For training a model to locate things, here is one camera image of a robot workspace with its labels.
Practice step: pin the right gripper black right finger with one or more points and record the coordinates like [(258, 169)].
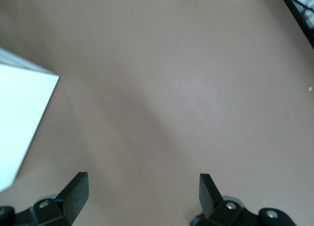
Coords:
[(211, 206)]

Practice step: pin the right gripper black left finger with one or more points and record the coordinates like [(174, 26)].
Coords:
[(68, 201)]

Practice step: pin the white drawer cabinet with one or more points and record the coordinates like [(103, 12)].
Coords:
[(19, 113)]

